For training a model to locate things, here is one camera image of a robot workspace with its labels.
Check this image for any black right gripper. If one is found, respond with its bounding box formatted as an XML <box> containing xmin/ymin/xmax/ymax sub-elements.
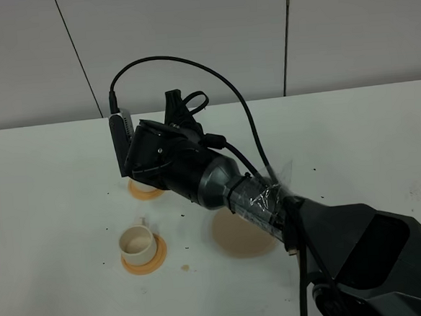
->
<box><xmin>124</xmin><ymin>89</ymin><xmax>204</xmax><ymax>189</ymax></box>

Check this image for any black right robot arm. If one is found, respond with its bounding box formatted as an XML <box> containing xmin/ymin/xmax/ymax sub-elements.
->
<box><xmin>118</xmin><ymin>89</ymin><xmax>421</xmax><ymax>316</ymax></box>

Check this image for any beige teapot saucer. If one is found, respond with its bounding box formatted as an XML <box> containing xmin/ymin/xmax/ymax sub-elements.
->
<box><xmin>210</xmin><ymin>208</ymin><xmax>278</xmax><ymax>259</ymax></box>

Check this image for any white far teacup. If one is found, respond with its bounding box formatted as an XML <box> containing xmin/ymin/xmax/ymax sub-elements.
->
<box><xmin>130</xmin><ymin>179</ymin><xmax>156</xmax><ymax>193</ymax></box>

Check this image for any white teacup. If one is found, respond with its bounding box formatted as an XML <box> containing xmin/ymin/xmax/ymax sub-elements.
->
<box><xmin>130</xmin><ymin>179</ymin><xmax>156</xmax><ymax>193</ymax></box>
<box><xmin>118</xmin><ymin>218</ymin><xmax>158</xmax><ymax>266</ymax></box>

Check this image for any orange far coaster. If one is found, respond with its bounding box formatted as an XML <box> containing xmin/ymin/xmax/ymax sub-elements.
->
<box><xmin>127</xmin><ymin>179</ymin><xmax>164</xmax><ymax>201</ymax></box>

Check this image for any orange coaster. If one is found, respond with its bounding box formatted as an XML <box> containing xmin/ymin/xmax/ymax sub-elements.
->
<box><xmin>120</xmin><ymin>234</ymin><xmax>167</xmax><ymax>276</ymax></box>
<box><xmin>127</xmin><ymin>179</ymin><xmax>164</xmax><ymax>201</ymax></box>

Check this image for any white near teacup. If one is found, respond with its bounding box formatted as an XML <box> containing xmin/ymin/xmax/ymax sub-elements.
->
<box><xmin>118</xmin><ymin>218</ymin><xmax>158</xmax><ymax>266</ymax></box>

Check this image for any orange near coaster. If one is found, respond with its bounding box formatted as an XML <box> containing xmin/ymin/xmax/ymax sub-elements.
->
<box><xmin>120</xmin><ymin>234</ymin><xmax>167</xmax><ymax>276</ymax></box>

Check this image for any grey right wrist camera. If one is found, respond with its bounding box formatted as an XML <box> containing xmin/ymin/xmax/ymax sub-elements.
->
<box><xmin>108</xmin><ymin>108</ymin><xmax>134</xmax><ymax>177</ymax></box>

